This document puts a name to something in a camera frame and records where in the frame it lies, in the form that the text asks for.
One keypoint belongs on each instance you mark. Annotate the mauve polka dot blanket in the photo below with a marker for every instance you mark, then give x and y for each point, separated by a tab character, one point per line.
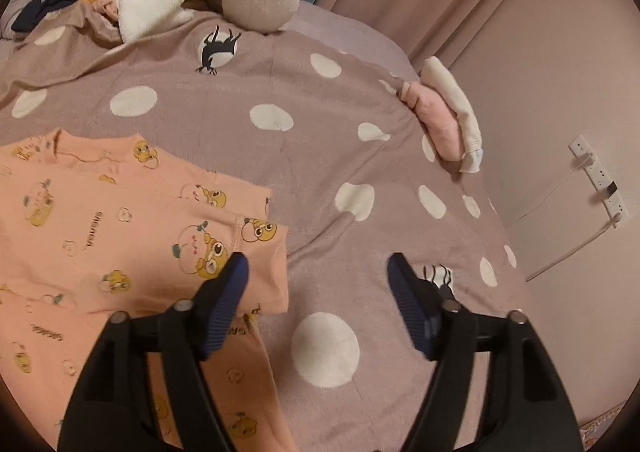
320	157

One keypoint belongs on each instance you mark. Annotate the folded white cloth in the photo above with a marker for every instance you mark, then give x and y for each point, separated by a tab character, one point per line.
462	112

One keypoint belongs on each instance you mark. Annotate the black plug adaptor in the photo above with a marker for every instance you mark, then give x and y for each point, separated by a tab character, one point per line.
610	189

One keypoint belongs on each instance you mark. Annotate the pink cartoon print shirt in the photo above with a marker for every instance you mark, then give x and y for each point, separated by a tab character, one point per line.
125	242

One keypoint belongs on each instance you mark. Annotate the folded pink cloth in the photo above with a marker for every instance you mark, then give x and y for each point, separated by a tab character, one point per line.
440	122

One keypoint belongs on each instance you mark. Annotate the mauve bed sheet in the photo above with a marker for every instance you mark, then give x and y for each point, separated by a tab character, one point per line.
350	27

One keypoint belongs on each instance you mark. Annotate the white wall power strip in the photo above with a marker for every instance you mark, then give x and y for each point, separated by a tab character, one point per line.
592	170

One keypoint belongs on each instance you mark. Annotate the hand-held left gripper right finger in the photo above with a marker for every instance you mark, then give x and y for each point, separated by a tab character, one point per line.
410	302

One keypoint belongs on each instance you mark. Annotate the small crumpled pink cloth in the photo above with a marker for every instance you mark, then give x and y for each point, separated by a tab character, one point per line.
106	7

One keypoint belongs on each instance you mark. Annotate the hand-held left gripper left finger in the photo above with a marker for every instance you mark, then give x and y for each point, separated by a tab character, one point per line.
225	302

